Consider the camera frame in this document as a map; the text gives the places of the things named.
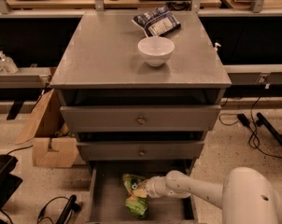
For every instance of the white pump dispenser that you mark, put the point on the white pump dispenser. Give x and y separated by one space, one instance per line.
217 46

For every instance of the green rice chip bag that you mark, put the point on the green rice chip bag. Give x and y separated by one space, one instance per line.
138 207

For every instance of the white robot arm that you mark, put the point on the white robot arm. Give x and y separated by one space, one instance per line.
245 196

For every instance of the grey top drawer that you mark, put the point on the grey top drawer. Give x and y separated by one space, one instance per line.
157 118

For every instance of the grey drawer cabinet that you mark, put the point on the grey drawer cabinet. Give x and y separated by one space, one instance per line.
102 66

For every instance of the clear sanitizer bottle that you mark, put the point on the clear sanitizer bottle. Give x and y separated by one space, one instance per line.
7 64

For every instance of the white ceramic bowl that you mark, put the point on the white ceramic bowl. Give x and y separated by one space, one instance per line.
155 50

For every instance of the grey open bottom drawer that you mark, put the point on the grey open bottom drawer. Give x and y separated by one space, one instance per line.
108 194

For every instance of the blue white snack bag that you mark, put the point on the blue white snack bag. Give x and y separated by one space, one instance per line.
157 22

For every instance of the grey middle drawer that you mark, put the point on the grey middle drawer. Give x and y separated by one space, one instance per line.
134 151

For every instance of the black metal leg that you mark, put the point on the black metal leg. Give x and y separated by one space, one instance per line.
263 121

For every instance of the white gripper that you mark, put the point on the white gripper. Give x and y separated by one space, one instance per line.
152 186

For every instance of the black tray stand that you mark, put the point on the black tray stand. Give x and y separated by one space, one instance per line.
8 182

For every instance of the brown cardboard box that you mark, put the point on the brown cardboard box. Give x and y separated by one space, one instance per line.
45 128

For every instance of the black power adapter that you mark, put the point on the black power adapter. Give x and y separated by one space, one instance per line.
243 119

